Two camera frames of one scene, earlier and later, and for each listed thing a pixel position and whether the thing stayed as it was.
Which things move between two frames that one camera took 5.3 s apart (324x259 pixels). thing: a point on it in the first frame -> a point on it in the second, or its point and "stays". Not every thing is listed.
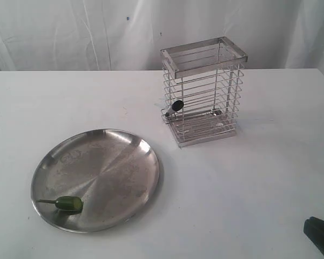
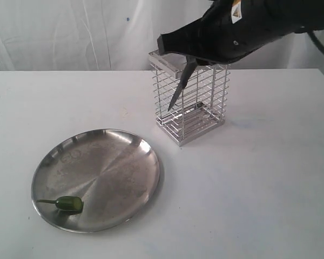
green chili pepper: [66, 203] stays
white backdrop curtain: [103, 35] stays
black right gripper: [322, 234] -> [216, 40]
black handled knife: [176, 106] -> [186, 77]
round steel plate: [116, 174] stays
